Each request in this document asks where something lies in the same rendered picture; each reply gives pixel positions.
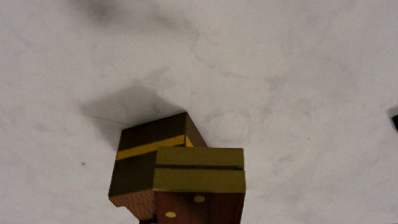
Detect dark brown block with yellow stripe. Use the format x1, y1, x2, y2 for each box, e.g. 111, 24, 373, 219
108, 111, 208, 224

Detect black sliding bevel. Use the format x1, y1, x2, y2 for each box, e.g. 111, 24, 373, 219
391, 114, 398, 131

